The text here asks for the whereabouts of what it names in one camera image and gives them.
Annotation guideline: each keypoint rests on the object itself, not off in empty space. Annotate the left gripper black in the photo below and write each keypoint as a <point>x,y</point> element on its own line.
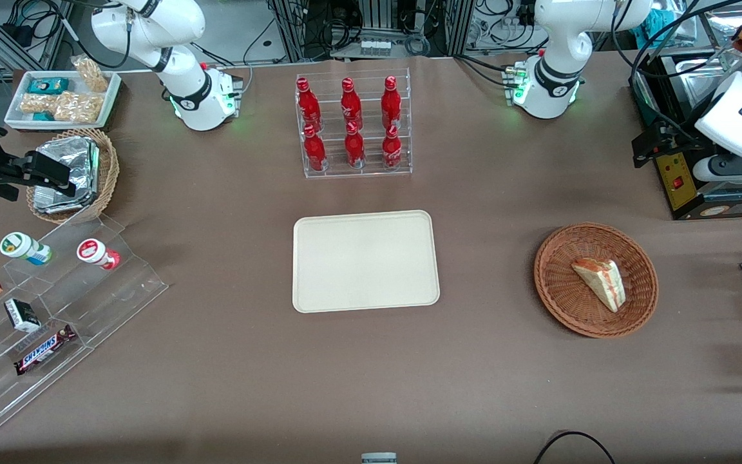
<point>675,141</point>

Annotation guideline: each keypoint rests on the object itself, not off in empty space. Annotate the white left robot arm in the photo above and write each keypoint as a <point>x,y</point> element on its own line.
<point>554,77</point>

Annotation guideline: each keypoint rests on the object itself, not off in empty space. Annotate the white rectangular snack tray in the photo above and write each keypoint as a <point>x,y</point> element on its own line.
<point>17,116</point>

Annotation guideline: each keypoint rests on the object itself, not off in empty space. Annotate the deep light wicker basket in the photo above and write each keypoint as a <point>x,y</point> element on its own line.
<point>108,167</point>

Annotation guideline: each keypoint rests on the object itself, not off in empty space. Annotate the triangular sandwich wedge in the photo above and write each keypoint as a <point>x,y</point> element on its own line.
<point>603,280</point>

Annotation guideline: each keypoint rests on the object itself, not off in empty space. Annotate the shallow dark wicker basket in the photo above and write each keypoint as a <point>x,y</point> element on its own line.
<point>558,290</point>

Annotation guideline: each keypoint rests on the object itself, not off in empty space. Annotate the cream rectangular serving tray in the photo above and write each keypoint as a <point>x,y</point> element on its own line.
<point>364,261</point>

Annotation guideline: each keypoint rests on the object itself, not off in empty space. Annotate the silver foil container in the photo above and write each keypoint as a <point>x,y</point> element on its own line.
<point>65,161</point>

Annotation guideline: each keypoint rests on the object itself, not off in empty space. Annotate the black machine with yellow label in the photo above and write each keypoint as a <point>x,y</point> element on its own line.
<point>683,187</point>

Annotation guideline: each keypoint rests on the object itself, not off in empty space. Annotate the small teal packet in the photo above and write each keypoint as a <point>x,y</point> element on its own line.
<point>44,116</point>

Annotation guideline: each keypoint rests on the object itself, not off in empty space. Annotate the green lid yogurt cup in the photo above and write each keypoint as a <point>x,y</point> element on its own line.
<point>20,247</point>

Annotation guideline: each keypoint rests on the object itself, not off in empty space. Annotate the clear bag of peanut snacks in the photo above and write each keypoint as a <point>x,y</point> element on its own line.
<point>91,74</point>
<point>78,108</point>
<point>36,103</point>

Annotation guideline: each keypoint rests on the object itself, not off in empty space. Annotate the stainless steel pan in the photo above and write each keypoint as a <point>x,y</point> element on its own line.
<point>699,80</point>

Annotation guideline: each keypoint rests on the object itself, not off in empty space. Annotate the teal snack box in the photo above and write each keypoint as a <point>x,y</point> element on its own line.
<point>47,86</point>

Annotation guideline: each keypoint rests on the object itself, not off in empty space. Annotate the red lid yogurt cup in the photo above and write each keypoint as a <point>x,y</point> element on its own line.
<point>94,251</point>

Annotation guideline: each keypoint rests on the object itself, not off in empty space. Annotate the small black white box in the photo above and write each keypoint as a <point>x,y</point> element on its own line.
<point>22,316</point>

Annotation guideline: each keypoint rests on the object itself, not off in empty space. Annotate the clear acrylic stepped shelf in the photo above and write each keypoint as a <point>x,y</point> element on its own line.
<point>120,290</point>

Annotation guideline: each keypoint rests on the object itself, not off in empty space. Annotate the Snickers chocolate bar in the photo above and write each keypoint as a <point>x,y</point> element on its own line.
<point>44,351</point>

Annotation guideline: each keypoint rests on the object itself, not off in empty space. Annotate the red cola bottle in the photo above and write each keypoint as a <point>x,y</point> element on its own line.
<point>391,151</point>
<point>315,151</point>
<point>309,106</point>
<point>350,103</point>
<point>391,103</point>
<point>355,149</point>

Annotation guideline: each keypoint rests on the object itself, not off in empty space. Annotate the clear acrylic bottle rack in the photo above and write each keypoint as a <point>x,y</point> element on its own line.
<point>371,171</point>

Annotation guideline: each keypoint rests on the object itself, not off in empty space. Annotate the grey white device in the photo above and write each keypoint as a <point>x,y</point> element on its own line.
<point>379,458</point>

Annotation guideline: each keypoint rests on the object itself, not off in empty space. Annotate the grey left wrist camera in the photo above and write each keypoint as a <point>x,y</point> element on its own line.
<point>732,169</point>

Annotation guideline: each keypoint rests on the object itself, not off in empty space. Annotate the aluminium equipment frame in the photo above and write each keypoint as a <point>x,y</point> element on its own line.
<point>377,26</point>

